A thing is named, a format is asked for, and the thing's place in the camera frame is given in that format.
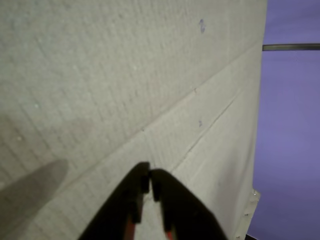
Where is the thin black rod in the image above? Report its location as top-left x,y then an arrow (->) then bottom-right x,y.
262,43 -> 320,52

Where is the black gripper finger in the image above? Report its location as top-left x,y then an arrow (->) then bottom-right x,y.
77,161 -> 151,240
149,169 -> 228,240

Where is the large flat cardboard sheet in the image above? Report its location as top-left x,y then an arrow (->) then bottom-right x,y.
0,0 -> 269,240

